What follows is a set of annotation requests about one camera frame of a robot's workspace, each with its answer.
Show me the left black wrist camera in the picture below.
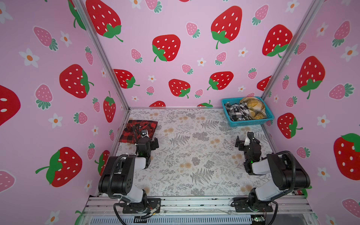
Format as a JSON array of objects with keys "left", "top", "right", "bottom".
[{"left": 140, "top": 129, "right": 149, "bottom": 138}]

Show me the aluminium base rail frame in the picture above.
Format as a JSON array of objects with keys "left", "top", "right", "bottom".
[{"left": 77, "top": 196, "right": 320, "bottom": 225}]

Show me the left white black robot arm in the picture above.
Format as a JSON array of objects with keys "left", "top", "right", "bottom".
[{"left": 98, "top": 136, "right": 161, "bottom": 215}]

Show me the black white plaid shirt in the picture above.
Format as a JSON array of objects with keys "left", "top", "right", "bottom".
[{"left": 225, "top": 102, "right": 251, "bottom": 122}]

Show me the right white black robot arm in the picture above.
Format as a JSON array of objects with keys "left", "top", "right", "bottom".
[{"left": 231, "top": 132, "right": 310, "bottom": 212}]

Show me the yellow plaid shirt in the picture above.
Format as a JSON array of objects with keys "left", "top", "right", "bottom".
[{"left": 240, "top": 97, "right": 267, "bottom": 120}]

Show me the teal plastic basket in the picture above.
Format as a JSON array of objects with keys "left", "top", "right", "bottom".
[{"left": 222, "top": 97, "right": 274, "bottom": 127}]

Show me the red black plaid shirt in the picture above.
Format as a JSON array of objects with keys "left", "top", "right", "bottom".
[{"left": 119, "top": 120, "right": 158, "bottom": 144}]

